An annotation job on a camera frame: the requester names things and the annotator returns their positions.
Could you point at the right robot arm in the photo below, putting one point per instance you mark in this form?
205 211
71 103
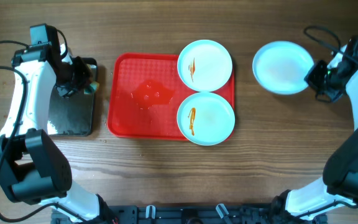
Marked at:
338 186

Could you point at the red plastic tray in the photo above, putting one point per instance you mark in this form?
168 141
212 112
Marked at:
145 96

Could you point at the white plate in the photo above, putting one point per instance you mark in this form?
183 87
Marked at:
206 118
280 67
204 65

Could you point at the green scrubbing sponge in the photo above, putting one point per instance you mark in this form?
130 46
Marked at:
93 87

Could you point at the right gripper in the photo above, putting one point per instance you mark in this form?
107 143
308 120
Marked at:
312 76

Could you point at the black metal tray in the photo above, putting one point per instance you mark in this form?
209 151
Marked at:
71 116

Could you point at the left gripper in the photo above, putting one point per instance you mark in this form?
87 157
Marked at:
84 76

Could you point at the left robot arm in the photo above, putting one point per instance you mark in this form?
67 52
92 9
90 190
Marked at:
32 168

